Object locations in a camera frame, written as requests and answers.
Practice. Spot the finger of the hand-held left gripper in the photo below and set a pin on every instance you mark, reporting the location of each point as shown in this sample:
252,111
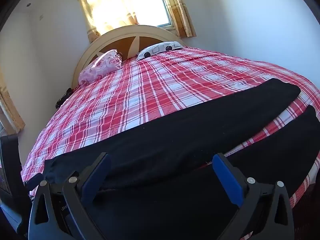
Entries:
33,180

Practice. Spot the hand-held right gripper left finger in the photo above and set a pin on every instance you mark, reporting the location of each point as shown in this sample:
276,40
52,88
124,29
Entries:
96,180

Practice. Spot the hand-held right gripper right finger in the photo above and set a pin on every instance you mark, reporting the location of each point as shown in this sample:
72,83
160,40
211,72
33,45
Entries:
228,180

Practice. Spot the black pants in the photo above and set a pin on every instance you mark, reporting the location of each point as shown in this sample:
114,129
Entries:
175,142

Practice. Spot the yellow patterned curtain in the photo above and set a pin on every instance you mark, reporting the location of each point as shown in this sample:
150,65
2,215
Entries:
105,5
180,12
10,112

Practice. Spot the dark item beside bed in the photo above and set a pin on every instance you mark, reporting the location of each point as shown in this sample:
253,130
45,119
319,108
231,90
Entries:
63,98

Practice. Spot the bed with red plaid sheet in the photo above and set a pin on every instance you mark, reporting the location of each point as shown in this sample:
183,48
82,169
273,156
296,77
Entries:
150,92

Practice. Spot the pink floral pillow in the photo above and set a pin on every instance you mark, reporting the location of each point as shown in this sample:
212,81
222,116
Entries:
100,67

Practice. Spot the white patterned pillow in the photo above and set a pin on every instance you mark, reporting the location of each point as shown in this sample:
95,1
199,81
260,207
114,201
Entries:
160,48

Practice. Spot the cream wooden headboard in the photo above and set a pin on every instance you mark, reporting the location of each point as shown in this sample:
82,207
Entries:
140,31

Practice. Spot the window behind headboard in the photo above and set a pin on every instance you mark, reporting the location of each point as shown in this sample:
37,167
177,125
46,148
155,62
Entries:
147,2

